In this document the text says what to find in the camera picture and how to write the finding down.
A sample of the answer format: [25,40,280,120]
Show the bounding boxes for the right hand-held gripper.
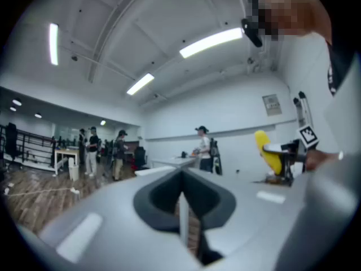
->
[262,124,321,186]

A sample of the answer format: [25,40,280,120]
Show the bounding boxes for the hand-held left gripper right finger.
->
[182,167,309,271]

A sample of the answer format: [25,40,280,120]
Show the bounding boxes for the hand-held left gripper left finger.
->
[16,167,204,271]

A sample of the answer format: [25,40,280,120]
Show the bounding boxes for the person's right hand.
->
[306,148,341,172]

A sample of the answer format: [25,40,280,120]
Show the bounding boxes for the grey stand poles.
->
[292,90,314,129]

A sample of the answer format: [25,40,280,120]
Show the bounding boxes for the white trash bin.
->
[68,164,80,182]

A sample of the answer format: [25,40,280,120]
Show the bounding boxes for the wooden top white table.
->
[53,147,81,176]

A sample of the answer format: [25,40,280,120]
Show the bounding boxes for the person's black printed shirt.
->
[325,40,356,97]

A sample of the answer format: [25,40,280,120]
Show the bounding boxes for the black metal railing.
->
[0,123,56,169]

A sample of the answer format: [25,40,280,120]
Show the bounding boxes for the long ceiling light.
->
[126,72,155,96]
[179,27,245,59]
[49,23,59,67]

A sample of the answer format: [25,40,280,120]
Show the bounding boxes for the person's head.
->
[246,0,333,43]

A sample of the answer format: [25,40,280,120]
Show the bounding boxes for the grey wall poster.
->
[262,94,283,117]

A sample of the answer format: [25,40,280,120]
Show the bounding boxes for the black head-mounted camera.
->
[241,17,265,48]

